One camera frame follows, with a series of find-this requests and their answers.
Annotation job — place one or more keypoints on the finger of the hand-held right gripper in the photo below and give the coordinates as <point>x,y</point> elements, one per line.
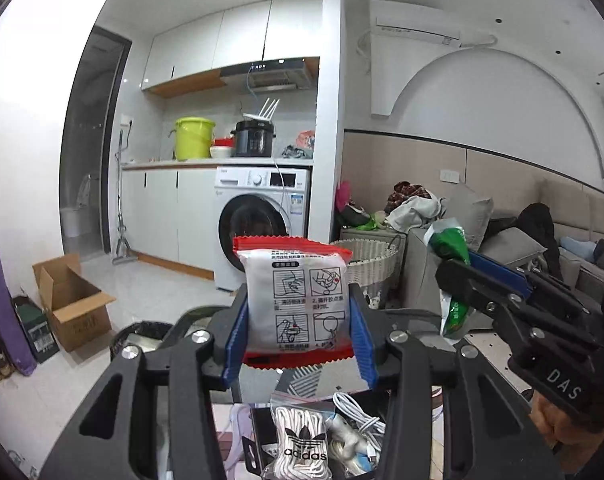
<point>472,285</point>
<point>497,267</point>

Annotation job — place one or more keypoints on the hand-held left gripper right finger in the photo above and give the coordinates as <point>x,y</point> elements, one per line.
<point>363,345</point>

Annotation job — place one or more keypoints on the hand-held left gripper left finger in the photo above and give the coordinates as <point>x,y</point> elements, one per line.
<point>234,340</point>

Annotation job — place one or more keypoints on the green and white medicine sachet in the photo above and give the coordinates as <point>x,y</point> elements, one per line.
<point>449,245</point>

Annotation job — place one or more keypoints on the red and white packet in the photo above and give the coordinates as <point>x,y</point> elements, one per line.
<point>292,300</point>

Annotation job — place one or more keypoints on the black cardboard box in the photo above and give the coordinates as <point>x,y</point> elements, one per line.
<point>259,425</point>

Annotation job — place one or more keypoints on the clear bag of white shoelaces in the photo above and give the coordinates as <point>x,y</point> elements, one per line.
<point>299,440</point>

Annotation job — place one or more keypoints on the person's right hand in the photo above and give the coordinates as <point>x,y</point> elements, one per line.
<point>552,422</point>

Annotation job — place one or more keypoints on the grey flat cushion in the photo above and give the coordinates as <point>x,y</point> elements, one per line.
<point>512,250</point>

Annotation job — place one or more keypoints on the black clothing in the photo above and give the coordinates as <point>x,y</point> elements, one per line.
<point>537,225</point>

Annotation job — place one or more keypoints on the grey upright cushion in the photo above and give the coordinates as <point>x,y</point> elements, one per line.
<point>469,215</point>

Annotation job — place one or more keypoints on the grey sofa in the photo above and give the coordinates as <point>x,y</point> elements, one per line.
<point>417,260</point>

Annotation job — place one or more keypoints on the white wicker basket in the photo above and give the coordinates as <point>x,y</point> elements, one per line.
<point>377,270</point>

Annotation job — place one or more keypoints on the light blue clothing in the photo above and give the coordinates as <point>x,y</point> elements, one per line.
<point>579,250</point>

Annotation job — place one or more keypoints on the black trash bin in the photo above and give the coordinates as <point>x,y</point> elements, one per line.
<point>142,332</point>

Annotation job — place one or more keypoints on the pile of clothes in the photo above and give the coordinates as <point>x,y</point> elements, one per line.
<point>414,207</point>

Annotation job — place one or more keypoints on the white base cabinets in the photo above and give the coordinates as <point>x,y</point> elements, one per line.
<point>162,215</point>

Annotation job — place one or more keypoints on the pink cloth item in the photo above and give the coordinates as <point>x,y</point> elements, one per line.
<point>343,195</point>

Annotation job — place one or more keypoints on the white washing machine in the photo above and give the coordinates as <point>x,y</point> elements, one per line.
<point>252,185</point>

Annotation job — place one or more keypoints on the brown cardboard box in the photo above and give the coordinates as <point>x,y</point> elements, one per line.
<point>77,320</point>

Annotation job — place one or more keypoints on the mop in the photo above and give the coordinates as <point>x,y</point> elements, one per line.
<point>121,210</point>

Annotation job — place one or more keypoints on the red and white bowl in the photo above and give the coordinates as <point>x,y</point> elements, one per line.
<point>221,150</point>

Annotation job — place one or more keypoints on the dark green box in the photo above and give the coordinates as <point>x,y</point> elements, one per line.
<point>37,330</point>

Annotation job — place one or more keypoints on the black rice cooker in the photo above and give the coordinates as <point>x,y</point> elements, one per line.
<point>252,140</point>

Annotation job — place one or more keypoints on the yellow-green plastic bucket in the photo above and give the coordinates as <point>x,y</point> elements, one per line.
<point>192,140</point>

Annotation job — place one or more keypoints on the orange plastic bag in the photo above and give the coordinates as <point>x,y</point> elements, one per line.
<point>306,139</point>

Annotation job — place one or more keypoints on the white router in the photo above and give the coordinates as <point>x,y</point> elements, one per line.
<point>262,116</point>

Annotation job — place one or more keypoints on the purple rolled mat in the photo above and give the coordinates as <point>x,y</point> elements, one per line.
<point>2,300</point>

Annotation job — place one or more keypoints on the white air conditioner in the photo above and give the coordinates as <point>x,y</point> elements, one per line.
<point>417,30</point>

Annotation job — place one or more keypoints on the range hood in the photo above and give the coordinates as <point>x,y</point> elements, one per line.
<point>272,77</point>

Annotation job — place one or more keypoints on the white wall socket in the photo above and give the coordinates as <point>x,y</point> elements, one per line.
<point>450,176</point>

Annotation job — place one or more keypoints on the white wall cabinets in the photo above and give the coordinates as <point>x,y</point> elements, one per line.
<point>232,35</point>

